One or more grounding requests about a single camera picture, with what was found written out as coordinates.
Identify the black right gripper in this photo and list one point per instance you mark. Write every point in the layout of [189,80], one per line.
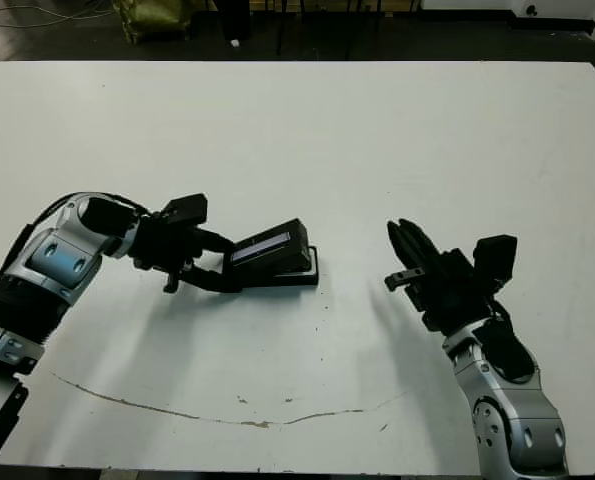
[452,295]

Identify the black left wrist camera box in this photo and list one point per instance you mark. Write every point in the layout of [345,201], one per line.
[187,210]

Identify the black box base white lining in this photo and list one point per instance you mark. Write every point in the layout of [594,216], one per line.
[302,280]

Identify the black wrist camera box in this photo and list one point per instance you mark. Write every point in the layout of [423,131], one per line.
[497,260]
[187,210]

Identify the white appliance with black knob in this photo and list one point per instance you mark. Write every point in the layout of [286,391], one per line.
[554,7]

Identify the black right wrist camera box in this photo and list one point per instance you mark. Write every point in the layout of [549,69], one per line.
[497,260]

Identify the wide black post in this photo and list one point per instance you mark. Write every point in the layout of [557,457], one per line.
[234,20]

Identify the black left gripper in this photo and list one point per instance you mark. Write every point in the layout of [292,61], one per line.
[167,245]

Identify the thin black furniture leg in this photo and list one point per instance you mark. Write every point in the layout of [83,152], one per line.
[348,30]
[279,30]

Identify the black box lid silver print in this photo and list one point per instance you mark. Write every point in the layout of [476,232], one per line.
[272,252]

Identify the yellow-green bag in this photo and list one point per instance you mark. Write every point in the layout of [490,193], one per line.
[154,20]

